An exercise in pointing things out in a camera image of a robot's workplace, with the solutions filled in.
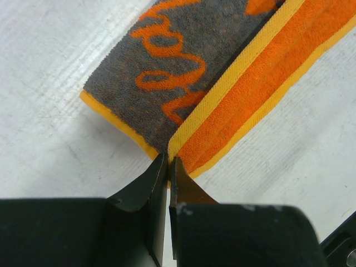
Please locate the orange grey towel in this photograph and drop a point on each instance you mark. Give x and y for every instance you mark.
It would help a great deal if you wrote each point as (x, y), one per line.
(191, 78)

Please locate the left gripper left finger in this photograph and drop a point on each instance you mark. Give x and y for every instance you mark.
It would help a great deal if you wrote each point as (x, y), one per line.
(125, 229)

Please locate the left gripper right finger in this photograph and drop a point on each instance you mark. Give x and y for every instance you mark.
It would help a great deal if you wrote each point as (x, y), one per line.
(207, 233)

